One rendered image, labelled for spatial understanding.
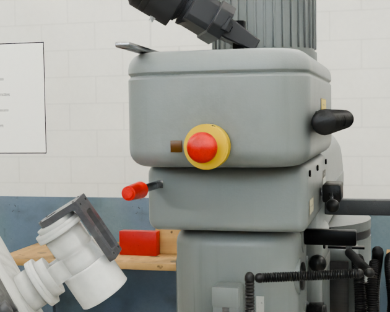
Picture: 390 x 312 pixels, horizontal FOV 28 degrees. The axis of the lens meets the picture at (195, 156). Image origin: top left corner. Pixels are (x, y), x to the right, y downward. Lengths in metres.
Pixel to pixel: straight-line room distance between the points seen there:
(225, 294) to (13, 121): 5.04
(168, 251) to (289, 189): 4.12
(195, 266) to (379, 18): 4.38
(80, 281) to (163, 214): 0.24
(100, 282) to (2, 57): 5.26
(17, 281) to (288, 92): 0.42
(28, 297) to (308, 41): 0.74
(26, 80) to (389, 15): 2.70
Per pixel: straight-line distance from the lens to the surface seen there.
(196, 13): 1.20
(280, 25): 1.41
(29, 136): 6.05
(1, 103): 6.16
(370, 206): 1.52
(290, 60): 1.03
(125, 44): 1.01
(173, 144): 1.05
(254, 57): 1.03
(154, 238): 5.13
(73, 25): 5.93
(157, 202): 1.16
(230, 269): 1.18
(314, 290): 1.37
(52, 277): 0.97
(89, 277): 0.96
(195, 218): 1.15
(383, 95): 5.43
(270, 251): 1.17
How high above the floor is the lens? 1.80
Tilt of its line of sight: 3 degrees down
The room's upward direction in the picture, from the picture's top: 1 degrees counter-clockwise
